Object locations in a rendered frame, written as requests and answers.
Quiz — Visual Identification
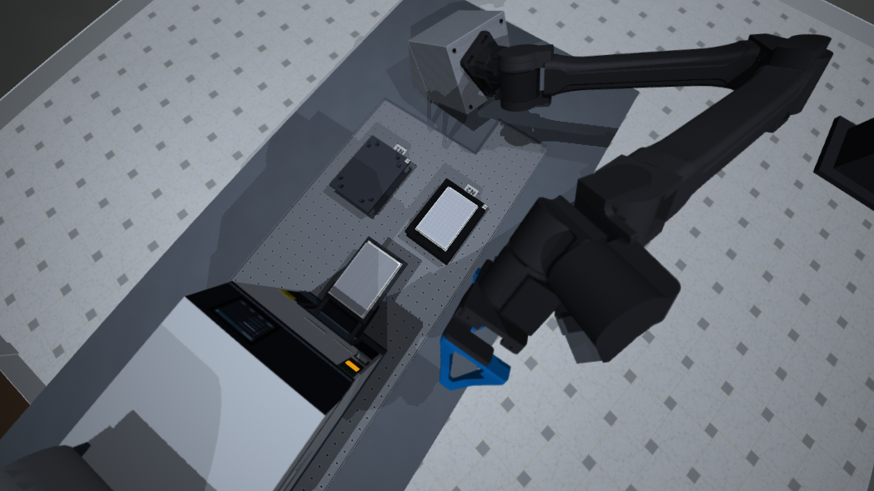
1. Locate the black rectangular frame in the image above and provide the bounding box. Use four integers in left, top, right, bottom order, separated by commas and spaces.
405, 178, 488, 265

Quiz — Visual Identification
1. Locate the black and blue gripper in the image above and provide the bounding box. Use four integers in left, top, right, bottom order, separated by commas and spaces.
440, 241, 549, 390

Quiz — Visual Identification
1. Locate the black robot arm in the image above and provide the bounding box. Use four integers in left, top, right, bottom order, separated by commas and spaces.
460, 31, 834, 364

